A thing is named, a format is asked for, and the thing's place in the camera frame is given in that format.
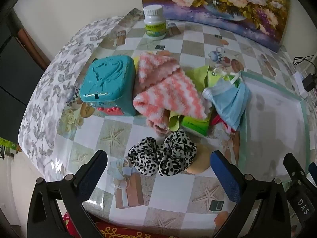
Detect white box with teal rim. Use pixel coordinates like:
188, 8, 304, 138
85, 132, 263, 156
238, 71, 311, 186

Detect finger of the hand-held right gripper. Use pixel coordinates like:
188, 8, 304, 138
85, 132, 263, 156
308, 162, 317, 179
283, 153, 310, 194

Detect yellow-green cloth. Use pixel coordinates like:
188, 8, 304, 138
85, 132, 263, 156
168, 65, 216, 132

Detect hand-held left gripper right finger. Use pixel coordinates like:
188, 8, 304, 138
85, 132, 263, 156
210, 150, 292, 238

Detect pink white striped fluffy cloth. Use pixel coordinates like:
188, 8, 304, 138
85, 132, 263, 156
132, 51, 213, 135

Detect dark cabinet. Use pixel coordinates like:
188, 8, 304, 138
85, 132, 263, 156
0, 7, 51, 142

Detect beige round puff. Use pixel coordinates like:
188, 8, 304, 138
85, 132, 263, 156
186, 145, 213, 174

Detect leopard print scrunchie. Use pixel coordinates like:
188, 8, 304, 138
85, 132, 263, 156
157, 131, 198, 176
128, 139, 159, 176

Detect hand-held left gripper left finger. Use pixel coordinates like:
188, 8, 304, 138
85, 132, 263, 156
27, 150, 108, 238

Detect red patterned cloth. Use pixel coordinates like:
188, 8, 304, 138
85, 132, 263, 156
63, 212, 159, 238

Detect teal plastic toy box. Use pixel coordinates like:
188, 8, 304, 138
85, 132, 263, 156
79, 56, 137, 117

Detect black cable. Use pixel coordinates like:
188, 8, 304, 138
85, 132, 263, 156
293, 55, 317, 66

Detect flower painting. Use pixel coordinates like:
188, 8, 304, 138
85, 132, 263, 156
141, 0, 291, 53

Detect white green-label bottle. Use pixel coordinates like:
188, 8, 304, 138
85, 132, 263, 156
143, 5, 167, 41

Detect blue face mask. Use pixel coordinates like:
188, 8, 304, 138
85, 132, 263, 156
202, 68, 250, 131

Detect green tissue packet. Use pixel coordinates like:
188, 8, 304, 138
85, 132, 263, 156
207, 69, 239, 90
180, 115, 211, 137

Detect grey floral tablecloth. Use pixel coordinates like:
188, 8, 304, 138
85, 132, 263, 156
20, 16, 129, 186

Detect black power adapter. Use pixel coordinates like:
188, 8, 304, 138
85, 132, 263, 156
303, 74, 317, 92

